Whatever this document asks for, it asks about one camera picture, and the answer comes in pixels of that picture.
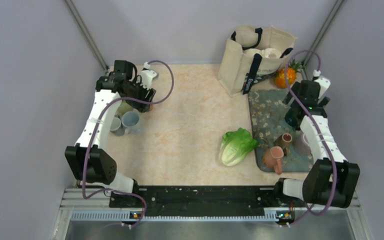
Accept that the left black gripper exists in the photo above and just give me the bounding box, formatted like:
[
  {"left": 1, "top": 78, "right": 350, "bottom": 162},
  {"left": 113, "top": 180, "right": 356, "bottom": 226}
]
[{"left": 124, "top": 77, "right": 156, "bottom": 113}]

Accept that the light green mug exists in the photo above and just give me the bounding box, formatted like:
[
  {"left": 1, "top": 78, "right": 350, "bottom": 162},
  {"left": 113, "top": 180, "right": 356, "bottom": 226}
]
[{"left": 116, "top": 101, "right": 134, "bottom": 117}]

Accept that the white grey mug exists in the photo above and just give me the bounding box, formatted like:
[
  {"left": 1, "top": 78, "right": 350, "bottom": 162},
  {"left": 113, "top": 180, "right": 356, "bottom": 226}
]
[{"left": 121, "top": 111, "right": 143, "bottom": 135}]

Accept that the grey blue mug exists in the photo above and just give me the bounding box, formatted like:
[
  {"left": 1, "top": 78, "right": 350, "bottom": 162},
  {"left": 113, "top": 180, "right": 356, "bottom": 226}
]
[{"left": 110, "top": 115, "right": 125, "bottom": 136}]

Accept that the pink mug large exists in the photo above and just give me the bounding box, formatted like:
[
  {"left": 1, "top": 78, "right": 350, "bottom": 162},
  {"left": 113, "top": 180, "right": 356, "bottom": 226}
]
[{"left": 262, "top": 146, "right": 284, "bottom": 175}]

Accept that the dark teal mug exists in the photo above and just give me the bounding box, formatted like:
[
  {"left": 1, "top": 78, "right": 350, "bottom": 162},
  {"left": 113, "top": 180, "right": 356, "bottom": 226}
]
[{"left": 284, "top": 108, "right": 302, "bottom": 131}]

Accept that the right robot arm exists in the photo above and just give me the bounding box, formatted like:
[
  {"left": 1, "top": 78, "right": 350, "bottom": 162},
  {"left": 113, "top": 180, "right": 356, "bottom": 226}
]
[{"left": 273, "top": 76, "right": 360, "bottom": 209}]

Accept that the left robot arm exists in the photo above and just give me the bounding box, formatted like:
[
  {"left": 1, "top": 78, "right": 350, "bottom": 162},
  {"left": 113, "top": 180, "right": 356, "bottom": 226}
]
[{"left": 64, "top": 60, "right": 158, "bottom": 207}]

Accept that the brown mug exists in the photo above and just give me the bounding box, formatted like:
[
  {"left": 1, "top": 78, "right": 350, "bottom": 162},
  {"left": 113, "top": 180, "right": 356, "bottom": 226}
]
[{"left": 274, "top": 133, "right": 293, "bottom": 156}]

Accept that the toy pineapple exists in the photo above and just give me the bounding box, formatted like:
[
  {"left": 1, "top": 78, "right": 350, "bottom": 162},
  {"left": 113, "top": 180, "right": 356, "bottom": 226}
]
[{"left": 274, "top": 59, "right": 303, "bottom": 89}]

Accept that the floral grey tray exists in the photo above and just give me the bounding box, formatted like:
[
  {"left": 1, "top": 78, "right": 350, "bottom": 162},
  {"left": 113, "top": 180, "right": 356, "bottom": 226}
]
[{"left": 247, "top": 89, "right": 313, "bottom": 173}]

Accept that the mauve cup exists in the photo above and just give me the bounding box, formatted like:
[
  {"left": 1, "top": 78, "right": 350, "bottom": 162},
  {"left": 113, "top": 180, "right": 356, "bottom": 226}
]
[{"left": 292, "top": 132, "right": 311, "bottom": 156}]

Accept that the beige canvas tote bag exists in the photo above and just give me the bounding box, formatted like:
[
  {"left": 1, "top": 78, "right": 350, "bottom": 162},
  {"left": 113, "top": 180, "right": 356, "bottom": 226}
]
[{"left": 217, "top": 25, "right": 297, "bottom": 98}]

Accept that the toy lettuce head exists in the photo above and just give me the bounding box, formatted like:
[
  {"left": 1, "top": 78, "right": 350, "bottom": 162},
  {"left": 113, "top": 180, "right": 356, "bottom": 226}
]
[{"left": 218, "top": 127, "right": 259, "bottom": 167}]

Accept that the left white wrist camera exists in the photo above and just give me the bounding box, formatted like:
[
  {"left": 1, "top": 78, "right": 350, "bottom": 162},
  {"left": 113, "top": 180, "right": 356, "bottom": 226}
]
[{"left": 140, "top": 61, "right": 159, "bottom": 90}]

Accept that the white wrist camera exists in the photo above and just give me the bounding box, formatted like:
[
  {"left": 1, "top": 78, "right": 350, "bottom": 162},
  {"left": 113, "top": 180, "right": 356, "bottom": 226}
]
[
  {"left": 140, "top": 61, "right": 159, "bottom": 90},
  {"left": 312, "top": 69, "right": 331, "bottom": 100}
]

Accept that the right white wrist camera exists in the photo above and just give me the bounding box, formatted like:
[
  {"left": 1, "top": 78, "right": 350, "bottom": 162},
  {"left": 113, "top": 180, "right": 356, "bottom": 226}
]
[{"left": 312, "top": 69, "right": 331, "bottom": 100}]

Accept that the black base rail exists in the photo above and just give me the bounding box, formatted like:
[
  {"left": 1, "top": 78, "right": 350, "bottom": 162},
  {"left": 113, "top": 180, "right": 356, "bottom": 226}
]
[{"left": 109, "top": 185, "right": 305, "bottom": 217}]

